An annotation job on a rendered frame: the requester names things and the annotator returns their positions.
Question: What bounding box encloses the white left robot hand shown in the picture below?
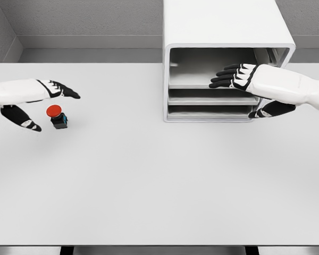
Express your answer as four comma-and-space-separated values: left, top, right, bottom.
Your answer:
0, 78, 81, 133

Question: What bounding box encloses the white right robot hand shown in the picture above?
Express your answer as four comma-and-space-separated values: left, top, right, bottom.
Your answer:
209, 63, 311, 120

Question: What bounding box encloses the white tabletop storage cabinet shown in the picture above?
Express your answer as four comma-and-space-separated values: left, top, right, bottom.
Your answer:
162, 0, 297, 124

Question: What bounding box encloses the red button load switch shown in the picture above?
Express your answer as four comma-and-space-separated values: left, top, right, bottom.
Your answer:
46, 104, 69, 131

